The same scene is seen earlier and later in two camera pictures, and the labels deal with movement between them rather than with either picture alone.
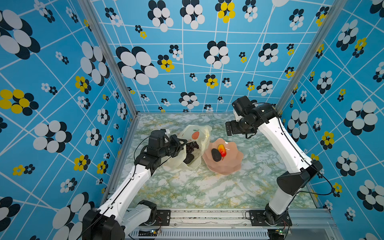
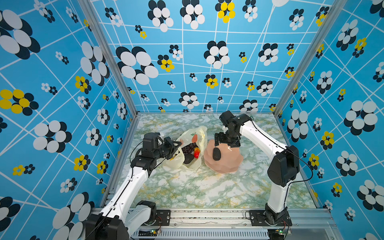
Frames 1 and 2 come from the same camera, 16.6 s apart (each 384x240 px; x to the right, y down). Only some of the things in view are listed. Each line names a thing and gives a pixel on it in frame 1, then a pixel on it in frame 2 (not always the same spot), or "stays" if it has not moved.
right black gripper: x=234 y=130 to x=220 y=135
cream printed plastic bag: x=200 y=134 stays
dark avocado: x=189 y=158 stays
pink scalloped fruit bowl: x=230 y=163 stays
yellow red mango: x=222 y=150 to x=196 y=152
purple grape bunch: x=190 y=146 stays
